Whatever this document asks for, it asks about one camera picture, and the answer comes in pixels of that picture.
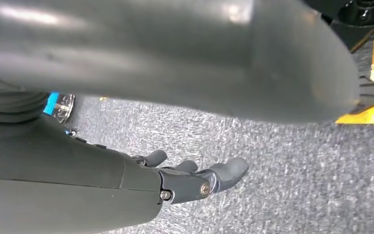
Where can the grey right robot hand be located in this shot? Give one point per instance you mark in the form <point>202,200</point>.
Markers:
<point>61,181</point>

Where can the round chrome metal disc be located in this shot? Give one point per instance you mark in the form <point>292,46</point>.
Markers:
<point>65,108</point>

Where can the blue metal frame piece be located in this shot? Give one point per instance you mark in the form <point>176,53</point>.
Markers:
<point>51,103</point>

